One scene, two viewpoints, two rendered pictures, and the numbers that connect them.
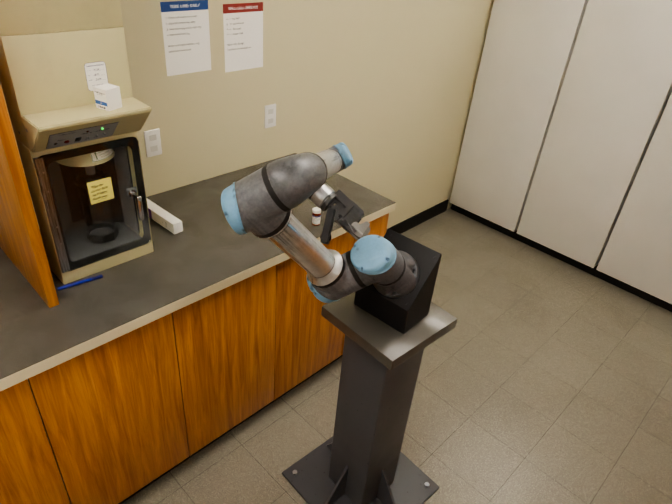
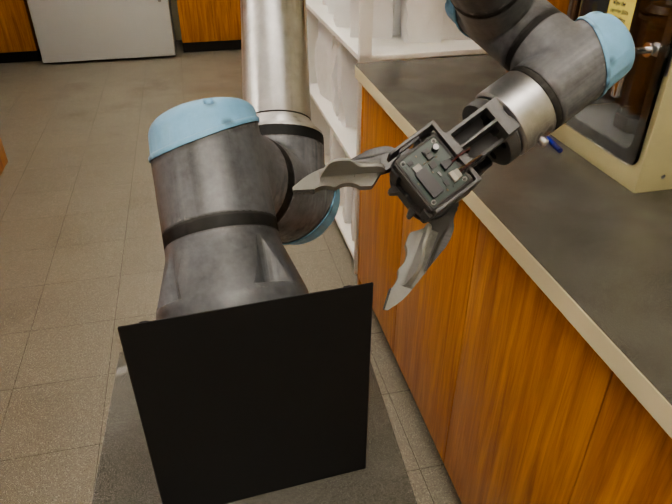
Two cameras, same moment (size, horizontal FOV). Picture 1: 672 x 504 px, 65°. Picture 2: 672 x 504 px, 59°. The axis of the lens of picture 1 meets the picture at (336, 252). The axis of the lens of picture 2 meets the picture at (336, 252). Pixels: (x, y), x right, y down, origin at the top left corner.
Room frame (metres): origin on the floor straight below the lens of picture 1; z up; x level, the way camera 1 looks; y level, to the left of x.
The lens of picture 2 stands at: (1.70, -0.52, 1.47)
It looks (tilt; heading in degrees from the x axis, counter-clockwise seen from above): 33 degrees down; 125
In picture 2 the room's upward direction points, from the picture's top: straight up
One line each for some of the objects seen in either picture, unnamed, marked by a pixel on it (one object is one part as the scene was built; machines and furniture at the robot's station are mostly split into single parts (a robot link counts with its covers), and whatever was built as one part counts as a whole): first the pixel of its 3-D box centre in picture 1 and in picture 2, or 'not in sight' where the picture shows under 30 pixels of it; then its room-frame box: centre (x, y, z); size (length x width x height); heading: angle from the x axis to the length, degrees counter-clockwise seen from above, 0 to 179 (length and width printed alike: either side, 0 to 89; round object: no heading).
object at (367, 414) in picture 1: (372, 411); not in sight; (1.35, -0.20, 0.45); 0.48 x 0.48 x 0.90; 45
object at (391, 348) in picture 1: (388, 316); (250, 441); (1.35, -0.20, 0.92); 0.32 x 0.32 x 0.04; 45
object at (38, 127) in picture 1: (92, 128); not in sight; (1.42, 0.73, 1.46); 0.32 x 0.12 x 0.10; 138
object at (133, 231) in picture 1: (100, 204); (612, 41); (1.45, 0.77, 1.19); 0.30 x 0.01 x 0.40; 138
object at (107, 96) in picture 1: (107, 97); not in sight; (1.46, 0.69, 1.54); 0.05 x 0.05 x 0.06; 64
